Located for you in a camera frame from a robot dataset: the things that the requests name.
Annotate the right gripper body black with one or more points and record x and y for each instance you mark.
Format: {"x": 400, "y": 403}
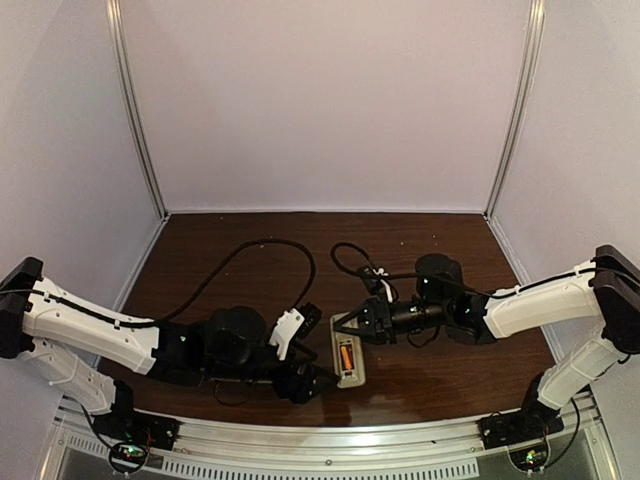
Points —
{"x": 379, "y": 316}

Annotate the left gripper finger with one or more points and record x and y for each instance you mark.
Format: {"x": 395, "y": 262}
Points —
{"x": 308, "y": 355}
{"x": 320, "y": 380}

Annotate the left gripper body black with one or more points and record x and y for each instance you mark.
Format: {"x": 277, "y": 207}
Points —
{"x": 301, "y": 381}

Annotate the white remote control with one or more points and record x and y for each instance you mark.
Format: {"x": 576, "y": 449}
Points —
{"x": 357, "y": 376}

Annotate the orange AA battery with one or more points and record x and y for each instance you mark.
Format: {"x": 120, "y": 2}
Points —
{"x": 347, "y": 364}

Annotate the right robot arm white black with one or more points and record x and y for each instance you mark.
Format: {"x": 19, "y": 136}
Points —
{"x": 604, "y": 289}

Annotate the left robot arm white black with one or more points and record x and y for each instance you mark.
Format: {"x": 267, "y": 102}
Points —
{"x": 45, "y": 325}

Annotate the left circuit board with LED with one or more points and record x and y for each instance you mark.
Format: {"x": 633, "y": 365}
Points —
{"x": 127, "y": 458}

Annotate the circuit board with led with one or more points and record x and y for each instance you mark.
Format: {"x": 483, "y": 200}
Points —
{"x": 127, "y": 458}
{"x": 531, "y": 458}

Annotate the right circuit board with LED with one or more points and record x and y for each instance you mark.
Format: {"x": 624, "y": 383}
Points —
{"x": 531, "y": 458}

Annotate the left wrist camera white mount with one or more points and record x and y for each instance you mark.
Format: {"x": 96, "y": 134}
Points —
{"x": 293, "y": 325}

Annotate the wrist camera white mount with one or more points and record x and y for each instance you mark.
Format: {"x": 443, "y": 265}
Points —
{"x": 293, "y": 325}
{"x": 376, "y": 283}

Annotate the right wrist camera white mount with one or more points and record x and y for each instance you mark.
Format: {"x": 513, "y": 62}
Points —
{"x": 376, "y": 283}

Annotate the aluminium front rail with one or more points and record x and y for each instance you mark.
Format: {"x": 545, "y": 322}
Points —
{"x": 450, "y": 449}

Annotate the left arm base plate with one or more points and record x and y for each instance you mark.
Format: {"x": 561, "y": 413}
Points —
{"x": 140, "y": 428}

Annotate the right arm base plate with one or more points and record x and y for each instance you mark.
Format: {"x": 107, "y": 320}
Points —
{"x": 506, "y": 429}

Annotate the right aluminium frame post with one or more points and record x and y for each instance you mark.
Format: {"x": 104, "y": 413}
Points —
{"x": 534, "y": 32}

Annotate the aluminium frame post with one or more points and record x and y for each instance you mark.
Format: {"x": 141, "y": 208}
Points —
{"x": 534, "y": 32}
{"x": 118, "y": 39}

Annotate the left aluminium frame post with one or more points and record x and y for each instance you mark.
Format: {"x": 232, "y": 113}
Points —
{"x": 118, "y": 39}

